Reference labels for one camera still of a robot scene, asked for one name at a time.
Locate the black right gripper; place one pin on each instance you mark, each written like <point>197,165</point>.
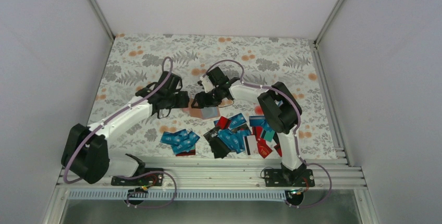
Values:
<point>203,101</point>

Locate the aluminium rail frame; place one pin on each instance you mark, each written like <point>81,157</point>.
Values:
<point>246,173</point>

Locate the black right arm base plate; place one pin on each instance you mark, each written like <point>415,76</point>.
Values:
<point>277,178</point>

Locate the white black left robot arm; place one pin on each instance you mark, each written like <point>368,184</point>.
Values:
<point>87,152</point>

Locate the black VIP card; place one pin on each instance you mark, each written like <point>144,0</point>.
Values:
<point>212,133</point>

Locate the teal card right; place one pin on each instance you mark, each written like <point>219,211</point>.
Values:
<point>267,134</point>

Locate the blue card centre top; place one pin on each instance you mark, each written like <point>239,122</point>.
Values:
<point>236,121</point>

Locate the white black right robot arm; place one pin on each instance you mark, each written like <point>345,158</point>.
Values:
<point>280,109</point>

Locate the blue card left pile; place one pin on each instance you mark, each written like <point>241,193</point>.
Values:
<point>182,143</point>

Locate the red card centre top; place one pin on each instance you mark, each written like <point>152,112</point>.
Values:
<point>223,123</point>

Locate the red VIP card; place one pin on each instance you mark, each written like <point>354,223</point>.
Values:
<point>262,148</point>

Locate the grey slotted cable duct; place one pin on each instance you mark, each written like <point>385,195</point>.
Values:
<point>179,195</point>

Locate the white stripe card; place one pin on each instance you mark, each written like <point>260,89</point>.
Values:
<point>250,145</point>

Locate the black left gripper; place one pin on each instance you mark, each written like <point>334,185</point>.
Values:
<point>183,100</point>

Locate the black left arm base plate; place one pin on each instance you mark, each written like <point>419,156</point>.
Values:
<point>145,177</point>

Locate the floral patterned table mat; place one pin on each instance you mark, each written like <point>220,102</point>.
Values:
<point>208,66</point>

